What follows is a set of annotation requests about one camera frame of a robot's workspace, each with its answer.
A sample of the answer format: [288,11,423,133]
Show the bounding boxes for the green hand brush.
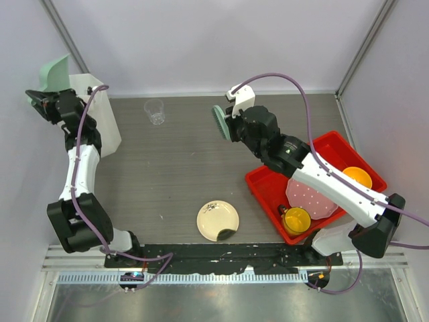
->
[211,105,231,141]

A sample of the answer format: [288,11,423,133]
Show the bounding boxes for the green dustpan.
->
[37,54,71,94]

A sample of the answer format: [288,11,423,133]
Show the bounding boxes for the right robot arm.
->
[219,106,405,265]

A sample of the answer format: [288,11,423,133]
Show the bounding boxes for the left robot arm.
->
[25,85,143,268]

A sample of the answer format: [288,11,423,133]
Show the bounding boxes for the white translucent trash bin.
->
[69,74,121,158]

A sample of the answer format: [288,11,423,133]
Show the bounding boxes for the red plastic tray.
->
[245,131,387,245]

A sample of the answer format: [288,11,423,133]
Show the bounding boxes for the clear plastic cup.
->
[143,99,165,125]

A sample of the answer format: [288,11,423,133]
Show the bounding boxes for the cream round plate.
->
[196,201,239,242]

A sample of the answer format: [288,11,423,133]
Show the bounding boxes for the pink dotted plate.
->
[286,179,338,220]

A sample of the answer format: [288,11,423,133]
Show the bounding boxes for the yellow cup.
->
[278,205,311,236]

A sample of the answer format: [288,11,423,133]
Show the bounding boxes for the orange bowl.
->
[343,166,373,189]

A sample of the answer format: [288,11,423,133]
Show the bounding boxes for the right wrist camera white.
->
[226,85,255,118]

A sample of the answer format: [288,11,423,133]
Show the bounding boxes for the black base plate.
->
[104,243,345,274]

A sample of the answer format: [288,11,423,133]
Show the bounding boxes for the white cable duct strip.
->
[57,270,308,285]

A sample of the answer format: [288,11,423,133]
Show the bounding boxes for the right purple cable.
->
[230,72,429,295]

